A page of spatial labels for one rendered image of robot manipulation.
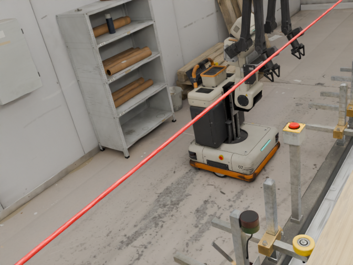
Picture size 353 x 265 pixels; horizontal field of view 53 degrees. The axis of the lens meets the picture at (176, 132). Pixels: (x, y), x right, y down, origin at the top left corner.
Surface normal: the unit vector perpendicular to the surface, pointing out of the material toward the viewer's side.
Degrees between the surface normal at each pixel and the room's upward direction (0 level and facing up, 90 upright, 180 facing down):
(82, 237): 0
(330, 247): 0
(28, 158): 90
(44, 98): 90
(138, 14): 90
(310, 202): 0
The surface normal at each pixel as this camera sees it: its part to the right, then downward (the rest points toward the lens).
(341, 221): -0.18, -0.86
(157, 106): -0.59, 0.48
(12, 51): 0.79, 0.16
